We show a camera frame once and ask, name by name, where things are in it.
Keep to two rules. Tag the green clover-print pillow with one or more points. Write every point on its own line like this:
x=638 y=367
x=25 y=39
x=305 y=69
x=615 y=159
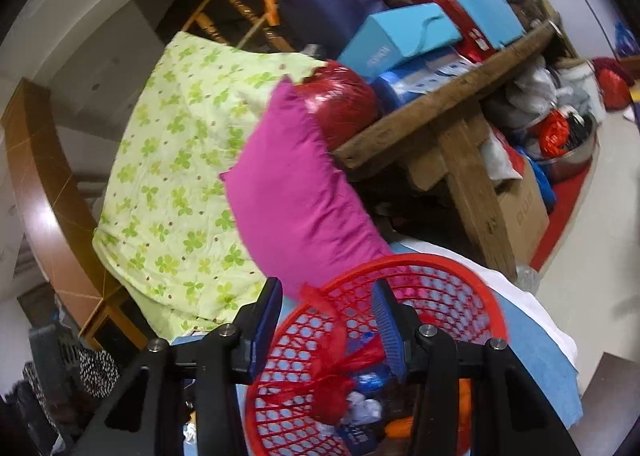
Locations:
x=175 y=175

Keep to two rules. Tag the brown cardboard box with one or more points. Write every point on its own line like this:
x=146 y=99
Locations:
x=525 y=216

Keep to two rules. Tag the red translucent plastic bag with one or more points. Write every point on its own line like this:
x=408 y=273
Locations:
x=332 y=396

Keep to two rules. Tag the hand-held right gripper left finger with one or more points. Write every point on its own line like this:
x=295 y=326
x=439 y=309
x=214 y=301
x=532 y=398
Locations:
x=265 y=331

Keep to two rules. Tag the metal basin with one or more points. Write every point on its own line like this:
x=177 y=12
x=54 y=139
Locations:
x=575 y=155

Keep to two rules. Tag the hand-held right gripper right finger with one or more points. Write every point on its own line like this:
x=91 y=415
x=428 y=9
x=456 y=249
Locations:
x=385 y=331

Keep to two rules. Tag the rough wooden bench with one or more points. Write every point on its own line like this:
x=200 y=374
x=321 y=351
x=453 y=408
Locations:
x=465 y=160

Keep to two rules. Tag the black white patterned cloth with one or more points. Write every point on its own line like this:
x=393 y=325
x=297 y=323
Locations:
x=97 y=373

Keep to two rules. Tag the turquoise plastic container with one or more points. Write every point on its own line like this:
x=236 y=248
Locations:
x=480 y=5

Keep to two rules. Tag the large red sack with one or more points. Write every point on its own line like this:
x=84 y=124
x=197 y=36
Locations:
x=612 y=85

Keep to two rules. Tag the white plastic bag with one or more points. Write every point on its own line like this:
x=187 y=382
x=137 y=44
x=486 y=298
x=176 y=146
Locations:
x=535 y=85

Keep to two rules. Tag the brown wooden curved board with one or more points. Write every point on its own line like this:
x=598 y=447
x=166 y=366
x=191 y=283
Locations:
x=45 y=196

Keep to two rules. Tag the blue white packet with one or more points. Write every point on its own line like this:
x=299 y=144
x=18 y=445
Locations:
x=420 y=80

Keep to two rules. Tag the blue plastic bag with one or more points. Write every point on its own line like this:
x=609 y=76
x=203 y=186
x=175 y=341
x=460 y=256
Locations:
x=542 y=180

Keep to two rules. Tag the white bucket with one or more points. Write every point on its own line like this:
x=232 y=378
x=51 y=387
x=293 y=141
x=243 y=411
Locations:
x=585 y=85

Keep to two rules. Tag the light blue cardboard box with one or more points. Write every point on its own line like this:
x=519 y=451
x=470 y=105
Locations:
x=395 y=35

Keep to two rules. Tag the red shiny round bundle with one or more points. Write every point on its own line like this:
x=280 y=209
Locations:
x=345 y=105

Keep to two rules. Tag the clear plastic bottle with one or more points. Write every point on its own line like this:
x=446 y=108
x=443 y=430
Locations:
x=527 y=278

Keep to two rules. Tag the magenta pillow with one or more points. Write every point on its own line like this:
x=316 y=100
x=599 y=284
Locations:
x=300 y=196

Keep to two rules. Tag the blue blanket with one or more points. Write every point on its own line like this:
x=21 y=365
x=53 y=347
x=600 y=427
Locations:
x=540 y=361

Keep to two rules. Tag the white sheet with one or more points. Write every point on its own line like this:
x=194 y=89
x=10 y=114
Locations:
x=535 y=306

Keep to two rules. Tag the small red plastic bag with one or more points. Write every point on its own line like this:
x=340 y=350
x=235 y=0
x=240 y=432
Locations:
x=552 y=133

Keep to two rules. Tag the red floor mat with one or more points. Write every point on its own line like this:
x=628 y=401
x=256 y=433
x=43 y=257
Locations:
x=565 y=221

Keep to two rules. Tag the red plastic mesh basket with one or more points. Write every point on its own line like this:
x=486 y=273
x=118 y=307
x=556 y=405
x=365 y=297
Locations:
x=300 y=416

